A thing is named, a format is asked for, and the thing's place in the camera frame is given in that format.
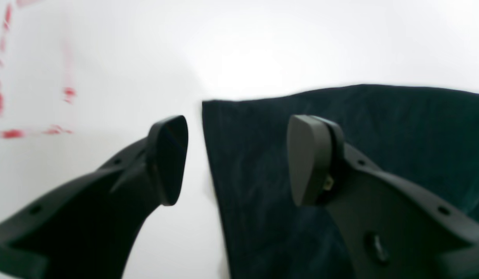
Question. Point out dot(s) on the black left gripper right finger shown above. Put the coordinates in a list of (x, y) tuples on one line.
[(392, 228)]

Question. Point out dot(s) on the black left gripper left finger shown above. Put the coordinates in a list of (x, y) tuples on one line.
[(86, 228)]

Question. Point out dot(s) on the red tape rectangle marking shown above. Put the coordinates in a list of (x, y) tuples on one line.
[(37, 87)]

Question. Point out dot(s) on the black t-shirt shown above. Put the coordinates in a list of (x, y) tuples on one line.
[(429, 136)]

